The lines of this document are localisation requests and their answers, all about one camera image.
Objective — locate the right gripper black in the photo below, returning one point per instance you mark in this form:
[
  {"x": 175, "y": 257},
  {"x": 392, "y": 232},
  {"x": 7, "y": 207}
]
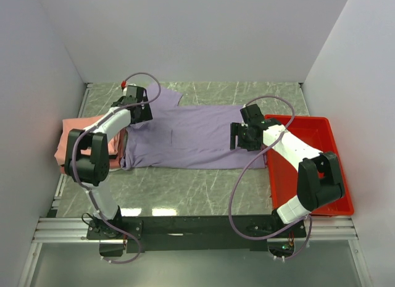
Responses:
[{"x": 236, "y": 129}]

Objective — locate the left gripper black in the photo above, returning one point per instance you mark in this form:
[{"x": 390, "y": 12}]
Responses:
[{"x": 145, "y": 115}]

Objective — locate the purple t-shirt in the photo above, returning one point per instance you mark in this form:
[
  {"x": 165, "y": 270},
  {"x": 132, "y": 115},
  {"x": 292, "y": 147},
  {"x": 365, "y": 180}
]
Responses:
[{"x": 192, "y": 137}]

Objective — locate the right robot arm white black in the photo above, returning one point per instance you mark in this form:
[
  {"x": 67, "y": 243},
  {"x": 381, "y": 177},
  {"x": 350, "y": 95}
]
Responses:
[{"x": 319, "y": 177}]

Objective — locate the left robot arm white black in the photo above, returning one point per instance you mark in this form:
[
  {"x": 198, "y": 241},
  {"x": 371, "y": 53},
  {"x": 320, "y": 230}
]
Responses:
[{"x": 87, "y": 158}]

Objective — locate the folded dusty red t-shirt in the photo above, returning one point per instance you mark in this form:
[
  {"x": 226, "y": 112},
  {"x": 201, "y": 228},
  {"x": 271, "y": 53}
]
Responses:
[{"x": 115, "y": 148}]

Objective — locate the folded salmon pink t-shirt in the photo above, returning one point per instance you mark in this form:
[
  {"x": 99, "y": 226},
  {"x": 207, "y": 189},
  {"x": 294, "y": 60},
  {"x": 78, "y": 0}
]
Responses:
[{"x": 84, "y": 123}]

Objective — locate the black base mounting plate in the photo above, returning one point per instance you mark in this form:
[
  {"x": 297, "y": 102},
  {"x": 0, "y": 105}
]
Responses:
[{"x": 177, "y": 233}]

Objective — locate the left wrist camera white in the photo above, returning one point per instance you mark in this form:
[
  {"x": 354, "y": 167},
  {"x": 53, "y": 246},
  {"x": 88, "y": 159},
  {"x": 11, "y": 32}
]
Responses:
[{"x": 124, "y": 85}]

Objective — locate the aluminium rail frame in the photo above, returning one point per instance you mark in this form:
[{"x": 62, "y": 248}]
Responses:
[{"x": 60, "y": 254}]

